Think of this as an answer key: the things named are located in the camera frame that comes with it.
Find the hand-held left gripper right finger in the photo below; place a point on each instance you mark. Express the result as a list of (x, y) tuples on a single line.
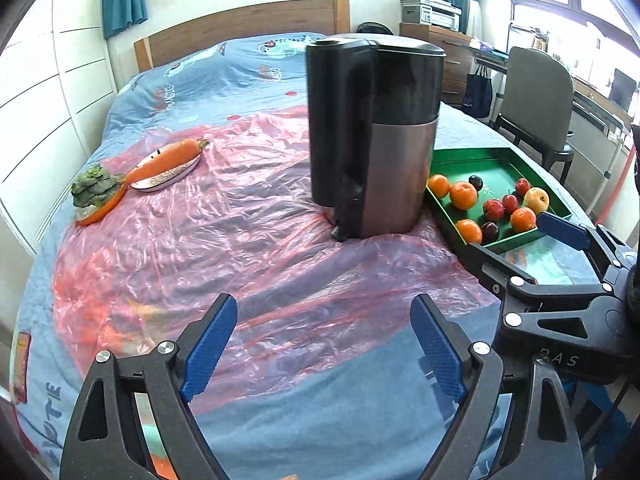
[(440, 347)]

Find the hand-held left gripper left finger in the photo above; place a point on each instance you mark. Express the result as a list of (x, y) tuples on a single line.
[(210, 345)]

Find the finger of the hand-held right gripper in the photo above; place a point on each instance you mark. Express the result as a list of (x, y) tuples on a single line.
[(500, 267), (565, 230)]

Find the dark purple plum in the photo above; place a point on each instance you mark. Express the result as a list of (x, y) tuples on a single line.
[(489, 231), (475, 181)]

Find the yellow apple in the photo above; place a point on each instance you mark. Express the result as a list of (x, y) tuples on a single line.
[(536, 200)]

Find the orange mandarin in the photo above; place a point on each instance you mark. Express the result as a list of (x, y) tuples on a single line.
[(463, 195), (439, 185), (469, 230), (523, 219)]

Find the red apple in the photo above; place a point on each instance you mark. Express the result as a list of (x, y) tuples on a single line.
[(510, 203), (522, 186), (493, 208)]

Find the green tray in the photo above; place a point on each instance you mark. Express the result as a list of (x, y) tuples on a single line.
[(490, 165)]

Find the glass top desk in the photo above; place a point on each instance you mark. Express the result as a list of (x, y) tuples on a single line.
[(590, 105)]

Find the pink plastic sheet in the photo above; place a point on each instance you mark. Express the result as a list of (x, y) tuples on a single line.
[(240, 220)]

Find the black steel electric kettle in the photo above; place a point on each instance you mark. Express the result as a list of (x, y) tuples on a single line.
[(395, 175)]

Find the grey chair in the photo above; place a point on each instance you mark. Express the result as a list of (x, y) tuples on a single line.
[(535, 90)]

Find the black monitor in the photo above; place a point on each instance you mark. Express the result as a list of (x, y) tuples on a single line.
[(622, 90)]

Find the dark tote bag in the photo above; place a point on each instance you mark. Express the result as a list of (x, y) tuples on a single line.
[(477, 92)]

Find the orange plate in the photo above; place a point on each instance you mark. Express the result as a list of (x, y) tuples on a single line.
[(102, 211)]

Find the phone in red case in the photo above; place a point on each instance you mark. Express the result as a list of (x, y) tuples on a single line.
[(21, 370)]

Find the carrot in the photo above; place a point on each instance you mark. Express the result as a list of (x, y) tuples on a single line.
[(170, 157)]

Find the green bok choy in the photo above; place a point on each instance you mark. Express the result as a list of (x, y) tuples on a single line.
[(95, 187)]

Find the wooden dresser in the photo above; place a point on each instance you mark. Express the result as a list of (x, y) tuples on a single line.
[(450, 55)]

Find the white printer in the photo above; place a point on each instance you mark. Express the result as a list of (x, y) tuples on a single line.
[(435, 12)]

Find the white wardrobe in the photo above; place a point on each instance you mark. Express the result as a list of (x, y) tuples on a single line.
[(50, 85)]

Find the wooden headboard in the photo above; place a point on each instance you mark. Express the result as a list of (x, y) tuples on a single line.
[(225, 30)]

